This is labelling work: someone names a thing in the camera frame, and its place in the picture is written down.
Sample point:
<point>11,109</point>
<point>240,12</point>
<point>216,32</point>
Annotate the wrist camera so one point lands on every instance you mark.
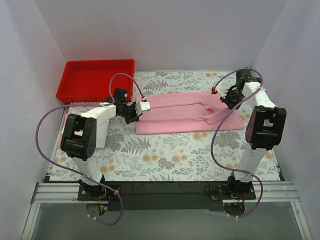
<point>220,89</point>
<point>142,106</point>

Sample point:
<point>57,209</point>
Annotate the folded white t shirt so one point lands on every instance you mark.
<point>103,115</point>

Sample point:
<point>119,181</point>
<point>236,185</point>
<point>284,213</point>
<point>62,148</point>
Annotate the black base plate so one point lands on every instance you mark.
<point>164,195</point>

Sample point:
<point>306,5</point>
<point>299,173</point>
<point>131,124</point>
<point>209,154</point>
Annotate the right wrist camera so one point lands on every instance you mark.
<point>220,89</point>

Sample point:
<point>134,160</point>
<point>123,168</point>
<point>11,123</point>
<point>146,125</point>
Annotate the red plastic tray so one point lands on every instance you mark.
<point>88,80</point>

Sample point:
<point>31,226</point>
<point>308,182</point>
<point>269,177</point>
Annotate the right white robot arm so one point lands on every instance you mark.
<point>264,129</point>

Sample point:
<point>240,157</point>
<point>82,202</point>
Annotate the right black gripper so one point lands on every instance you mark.
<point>229,97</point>

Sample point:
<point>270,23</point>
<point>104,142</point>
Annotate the folded pink t shirt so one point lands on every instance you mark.
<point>62,129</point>

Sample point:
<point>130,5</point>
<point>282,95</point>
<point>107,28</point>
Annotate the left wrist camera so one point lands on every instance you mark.
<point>142,106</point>

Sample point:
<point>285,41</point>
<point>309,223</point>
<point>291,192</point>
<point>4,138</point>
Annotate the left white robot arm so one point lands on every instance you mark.
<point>84,133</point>

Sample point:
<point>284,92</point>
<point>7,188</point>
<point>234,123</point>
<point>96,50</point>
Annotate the aluminium frame rail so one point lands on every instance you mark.
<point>70,193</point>

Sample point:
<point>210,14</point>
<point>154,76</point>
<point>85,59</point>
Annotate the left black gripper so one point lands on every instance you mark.
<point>132,113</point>

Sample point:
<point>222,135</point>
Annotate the pink t shirt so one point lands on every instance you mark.
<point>181,113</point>
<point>62,129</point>

